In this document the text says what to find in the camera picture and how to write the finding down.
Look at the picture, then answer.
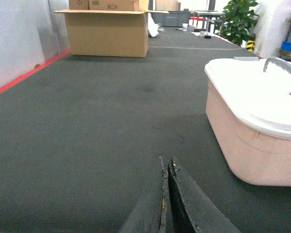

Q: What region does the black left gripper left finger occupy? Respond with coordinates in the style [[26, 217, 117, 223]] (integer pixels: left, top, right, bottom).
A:
[[119, 157, 169, 233]]

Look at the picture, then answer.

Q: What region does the white box lid grey handle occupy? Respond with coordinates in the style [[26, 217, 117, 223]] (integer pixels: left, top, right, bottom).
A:
[[205, 58, 291, 139]]

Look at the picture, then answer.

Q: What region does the white paper cup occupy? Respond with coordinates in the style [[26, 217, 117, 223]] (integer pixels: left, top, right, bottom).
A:
[[182, 23, 189, 32]]

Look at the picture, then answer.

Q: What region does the green potted plant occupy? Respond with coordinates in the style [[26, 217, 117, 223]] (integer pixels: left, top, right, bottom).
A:
[[214, 0, 259, 46]]

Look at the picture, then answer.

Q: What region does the large cardboard box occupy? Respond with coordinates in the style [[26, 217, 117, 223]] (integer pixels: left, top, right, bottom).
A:
[[53, 0, 170, 58]]

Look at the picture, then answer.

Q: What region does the pink plastic storage box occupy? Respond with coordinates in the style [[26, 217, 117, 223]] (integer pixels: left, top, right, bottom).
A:
[[206, 83, 291, 186]]

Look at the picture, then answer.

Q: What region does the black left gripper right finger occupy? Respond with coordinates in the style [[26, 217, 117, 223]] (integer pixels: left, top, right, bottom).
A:
[[168, 157, 239, 233]]

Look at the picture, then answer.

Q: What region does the yellow black striped bollard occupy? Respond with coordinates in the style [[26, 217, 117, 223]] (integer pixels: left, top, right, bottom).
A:
[[245, 40, 255, 52]]

